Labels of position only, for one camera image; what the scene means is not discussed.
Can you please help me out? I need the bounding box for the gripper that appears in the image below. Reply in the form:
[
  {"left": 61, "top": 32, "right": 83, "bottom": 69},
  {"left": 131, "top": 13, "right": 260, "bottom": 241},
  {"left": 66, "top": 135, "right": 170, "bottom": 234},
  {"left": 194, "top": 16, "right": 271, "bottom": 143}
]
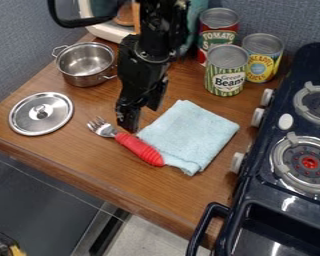
[{"left": 114, "top": 33, "right": 174, "bottom": 134}]

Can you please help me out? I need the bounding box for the white cloth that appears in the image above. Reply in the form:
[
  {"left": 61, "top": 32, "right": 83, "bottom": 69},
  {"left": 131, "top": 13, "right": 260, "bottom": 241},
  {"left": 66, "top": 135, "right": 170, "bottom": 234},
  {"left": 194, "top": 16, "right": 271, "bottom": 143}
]
[{"left": 134, "top": 99, "right": 242, "bottom": 177}]

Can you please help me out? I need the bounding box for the silver pot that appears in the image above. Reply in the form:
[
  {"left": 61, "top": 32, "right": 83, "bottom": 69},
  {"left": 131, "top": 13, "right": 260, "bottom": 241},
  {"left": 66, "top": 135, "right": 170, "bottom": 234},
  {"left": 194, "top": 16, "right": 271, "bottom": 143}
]
[{"left": 50, "top": 41, "right": 120, "bottom": 89}]

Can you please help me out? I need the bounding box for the toy microwave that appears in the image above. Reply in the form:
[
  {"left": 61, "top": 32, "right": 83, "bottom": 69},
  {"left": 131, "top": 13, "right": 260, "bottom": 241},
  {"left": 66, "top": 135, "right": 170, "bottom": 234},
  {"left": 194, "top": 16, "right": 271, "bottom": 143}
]
[{"left": 46, "top": 0, "right": 143, "bottom": 45}]

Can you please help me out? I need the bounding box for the green beans can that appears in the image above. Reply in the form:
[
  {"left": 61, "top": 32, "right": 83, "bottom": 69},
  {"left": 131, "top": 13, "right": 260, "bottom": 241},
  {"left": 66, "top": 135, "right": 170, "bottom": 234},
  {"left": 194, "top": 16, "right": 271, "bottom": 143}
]
[{"left": 202, "top": 43, "right": 251, "bottom": 98}]

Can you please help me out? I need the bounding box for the silver pot lid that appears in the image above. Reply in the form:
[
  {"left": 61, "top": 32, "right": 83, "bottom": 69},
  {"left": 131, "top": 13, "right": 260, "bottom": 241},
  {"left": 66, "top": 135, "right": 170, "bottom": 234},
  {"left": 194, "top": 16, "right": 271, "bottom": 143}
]
[{"left": 6, "top": 91, "right": 76, "bottom": 137}]

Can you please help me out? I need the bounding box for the red tomato can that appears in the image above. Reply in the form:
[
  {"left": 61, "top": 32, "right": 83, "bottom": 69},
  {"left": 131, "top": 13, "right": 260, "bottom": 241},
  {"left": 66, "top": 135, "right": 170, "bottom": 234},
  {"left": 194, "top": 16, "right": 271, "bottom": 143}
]
[{"left": 196, "top": 7, "right": 242, "bottom": 67}]

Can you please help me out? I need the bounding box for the yellow can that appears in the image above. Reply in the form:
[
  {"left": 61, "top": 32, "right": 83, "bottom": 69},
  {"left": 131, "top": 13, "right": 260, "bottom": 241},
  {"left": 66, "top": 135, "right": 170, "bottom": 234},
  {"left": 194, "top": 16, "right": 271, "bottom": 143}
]
[{"left": 240, "top": 32, "right": 286, "bottom": 85}]

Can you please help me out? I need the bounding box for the toy stove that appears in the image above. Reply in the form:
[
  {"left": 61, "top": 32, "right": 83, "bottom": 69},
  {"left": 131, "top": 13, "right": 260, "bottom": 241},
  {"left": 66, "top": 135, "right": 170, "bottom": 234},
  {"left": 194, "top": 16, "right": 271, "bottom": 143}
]
[{"left": 184, "top": 41, "right": 320, "bottom": 256}]

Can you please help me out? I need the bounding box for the red-handled fork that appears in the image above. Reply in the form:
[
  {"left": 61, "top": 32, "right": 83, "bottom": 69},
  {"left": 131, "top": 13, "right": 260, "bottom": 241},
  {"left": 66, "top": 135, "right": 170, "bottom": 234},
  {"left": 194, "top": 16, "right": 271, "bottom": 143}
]
[{"left": 86, "top": 116, "right": 167, "bottom": 168}]

